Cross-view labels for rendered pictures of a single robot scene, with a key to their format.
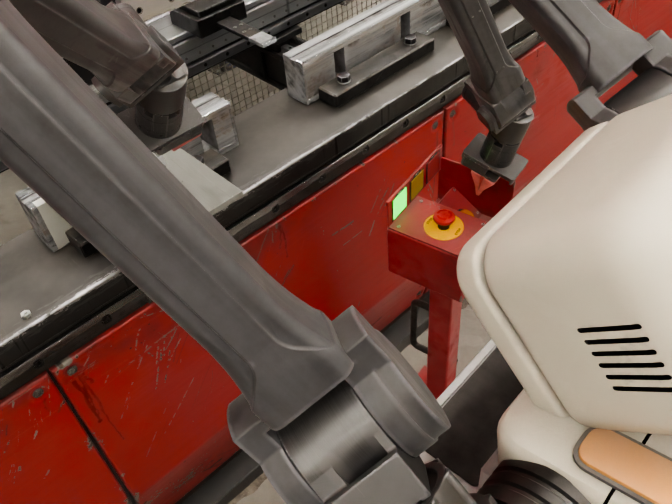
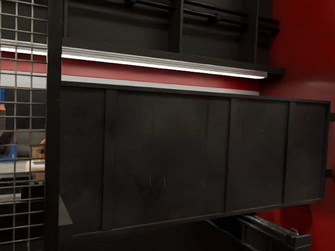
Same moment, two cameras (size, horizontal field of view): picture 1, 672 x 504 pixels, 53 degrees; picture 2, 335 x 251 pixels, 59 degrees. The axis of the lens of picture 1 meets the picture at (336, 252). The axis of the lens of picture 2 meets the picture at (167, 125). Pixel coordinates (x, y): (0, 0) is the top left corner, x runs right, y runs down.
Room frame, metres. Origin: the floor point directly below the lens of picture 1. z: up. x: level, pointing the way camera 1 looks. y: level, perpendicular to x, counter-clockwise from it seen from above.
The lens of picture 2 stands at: (2.22, 0.92, 1.27)
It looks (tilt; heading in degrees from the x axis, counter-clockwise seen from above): 3 degrees down; 193
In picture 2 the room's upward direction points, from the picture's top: 2 degrees clockwise
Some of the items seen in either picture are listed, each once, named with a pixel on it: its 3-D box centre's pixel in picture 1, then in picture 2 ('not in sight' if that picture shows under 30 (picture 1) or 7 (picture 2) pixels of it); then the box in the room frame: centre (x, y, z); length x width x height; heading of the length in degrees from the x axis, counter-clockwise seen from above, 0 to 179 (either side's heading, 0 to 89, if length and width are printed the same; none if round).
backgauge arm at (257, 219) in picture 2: not in sight; (239, 220); (0.94, 0.96, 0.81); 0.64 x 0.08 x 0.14; 39
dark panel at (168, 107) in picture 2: not in sight; (220, 155); (1.17, 0.88, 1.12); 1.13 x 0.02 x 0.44; 129
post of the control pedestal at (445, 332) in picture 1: (443, 339); not in sight; (0.92, -0.22, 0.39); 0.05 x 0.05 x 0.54; 51
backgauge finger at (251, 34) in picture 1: (228, 19); (16, 177); (1.31, 0.17, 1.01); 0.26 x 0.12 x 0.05; 39
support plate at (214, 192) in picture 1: (143, 185); not in sight; (0.81, 0.28, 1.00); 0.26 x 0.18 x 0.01; 39
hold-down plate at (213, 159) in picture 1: (152, 199); not in sight; (0.91, 0.31, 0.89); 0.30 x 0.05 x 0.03; 129
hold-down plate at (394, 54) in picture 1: (378, 67); not in sight; (1.27, -0.13, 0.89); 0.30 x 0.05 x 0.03; 129
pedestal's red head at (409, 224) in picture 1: (450, 221); not in sight; (0.92, -0.22, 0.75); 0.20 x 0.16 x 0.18; 141
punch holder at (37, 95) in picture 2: not in sight; (25, 108); (1.16, 0.08, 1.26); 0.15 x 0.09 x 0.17; 129
